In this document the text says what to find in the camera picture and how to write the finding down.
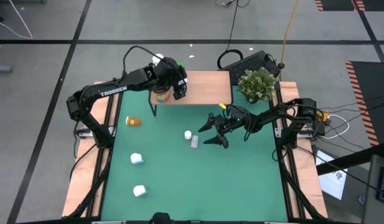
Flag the amber fish oil bottle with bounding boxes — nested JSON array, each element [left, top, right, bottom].
[[152, 88, 172, 104]]

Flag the wooden table side board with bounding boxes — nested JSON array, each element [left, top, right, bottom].
[[278, 81, 329, 218], [61, 81, 121, 218]]

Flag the white bottle blue barcode label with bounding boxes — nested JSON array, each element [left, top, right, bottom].
[[130, 152, 145, 166]]

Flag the orange pill vial white cap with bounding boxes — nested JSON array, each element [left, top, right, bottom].
[[125, 115, 142, 127]]

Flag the white cable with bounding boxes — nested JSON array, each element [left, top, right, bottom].
[[0, 0, 34, 40]]

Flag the black computer keyboard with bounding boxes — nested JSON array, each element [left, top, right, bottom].
[[218, 50, 281, 84]]

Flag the white screen monitor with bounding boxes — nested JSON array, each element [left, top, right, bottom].
[[314, 148, 349, 201]]

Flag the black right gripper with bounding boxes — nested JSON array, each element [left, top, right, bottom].
[[197, 106, 253, 149]]

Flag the green plant in black pot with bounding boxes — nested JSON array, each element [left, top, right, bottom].
[[237, 67, 277, 103]]

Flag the black diagonal beam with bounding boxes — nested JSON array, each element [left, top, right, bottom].
[[316, 141, 384, 175]]

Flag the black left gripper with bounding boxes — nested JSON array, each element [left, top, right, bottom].
[[152, 57, 188, 100]]

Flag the black mat hazard stripe edge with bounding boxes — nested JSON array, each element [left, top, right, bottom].
[[314, 0, 384, 12], [345, 61, 384, 147]]

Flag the wooden shelf black metal legs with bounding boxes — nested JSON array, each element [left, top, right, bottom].
[[148, 70, 235, 116]]

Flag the black looped cable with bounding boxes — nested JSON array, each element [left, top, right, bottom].
[[217, 0, 244, 70]]

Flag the black metal table frame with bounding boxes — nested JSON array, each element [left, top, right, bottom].
[[67, 70, 329, 224]]

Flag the yellow cable with black plug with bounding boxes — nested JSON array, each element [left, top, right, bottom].
[[278, 0, 301, 70]]

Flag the white bottle maroon label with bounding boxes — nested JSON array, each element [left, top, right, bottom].
[[151, 53, 165, 67]]

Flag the person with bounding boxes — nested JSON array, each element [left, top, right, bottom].
[[152, 212, 173, 224]]

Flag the white medicine bottle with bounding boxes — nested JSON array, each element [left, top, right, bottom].
[[132, 184, 148, 198]]

